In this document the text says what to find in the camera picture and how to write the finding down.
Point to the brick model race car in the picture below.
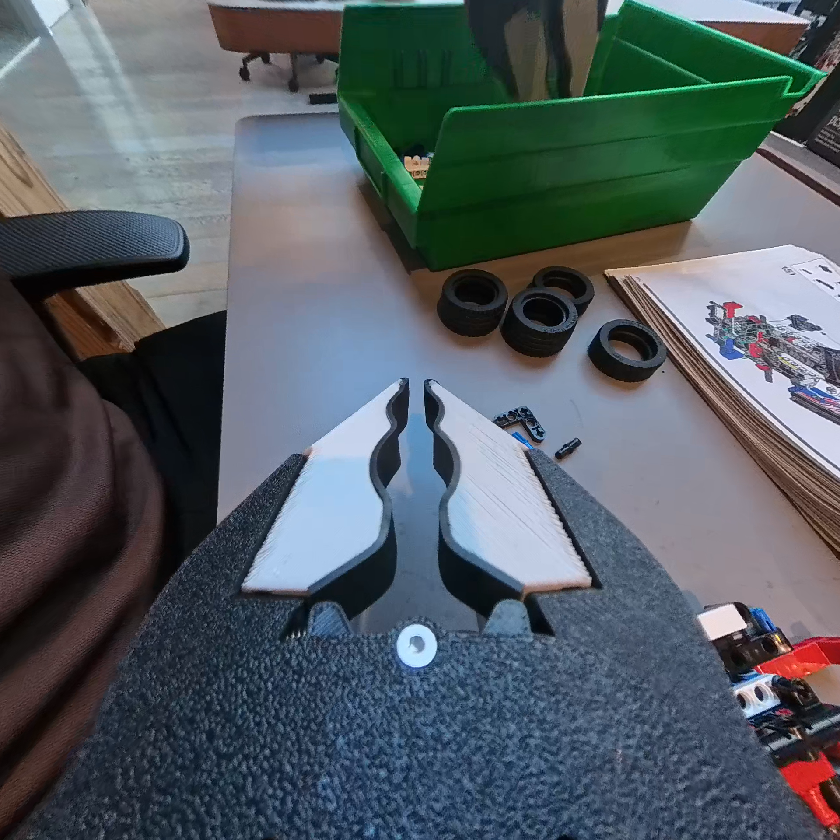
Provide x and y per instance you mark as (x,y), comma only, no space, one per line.
(754,649)

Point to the wooden cabinet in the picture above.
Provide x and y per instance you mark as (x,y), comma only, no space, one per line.
(26,177)

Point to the open instruction booklet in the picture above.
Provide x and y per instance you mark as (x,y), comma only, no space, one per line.
(689,302)

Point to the black brick connector pin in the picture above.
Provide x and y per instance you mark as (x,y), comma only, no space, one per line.
(568,447)

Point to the black chair armrest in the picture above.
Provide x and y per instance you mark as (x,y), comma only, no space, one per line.
(85,246)

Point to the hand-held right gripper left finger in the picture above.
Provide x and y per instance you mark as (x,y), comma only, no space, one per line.
(315,525)

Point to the office chair base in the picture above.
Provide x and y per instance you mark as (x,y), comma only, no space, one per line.
(292,65)

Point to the person's black trousers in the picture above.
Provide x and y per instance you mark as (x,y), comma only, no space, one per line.
(177,407)

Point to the pile of brick parts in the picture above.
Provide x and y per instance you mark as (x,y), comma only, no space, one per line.
(417,164)

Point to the black rubber tyre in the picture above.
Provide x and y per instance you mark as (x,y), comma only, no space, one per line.
(469,318)
(535,338)
(581,282)
(620,367)

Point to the black angled brick beam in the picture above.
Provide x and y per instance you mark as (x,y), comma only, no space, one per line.
(535,426)

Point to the blue brick connector pin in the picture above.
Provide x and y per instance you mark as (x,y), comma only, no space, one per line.
(520,438)

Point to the black cardboard toy box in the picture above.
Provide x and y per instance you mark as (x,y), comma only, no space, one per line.
(820,79)

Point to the green plastic bin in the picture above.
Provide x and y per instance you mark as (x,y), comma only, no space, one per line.
(558,184)

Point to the grey desk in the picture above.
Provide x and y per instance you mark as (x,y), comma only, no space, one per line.
(328,295)

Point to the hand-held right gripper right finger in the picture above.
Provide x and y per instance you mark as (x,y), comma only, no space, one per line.
(512,518)

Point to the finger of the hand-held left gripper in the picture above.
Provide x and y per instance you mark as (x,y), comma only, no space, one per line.
(525,46)
(584,39)

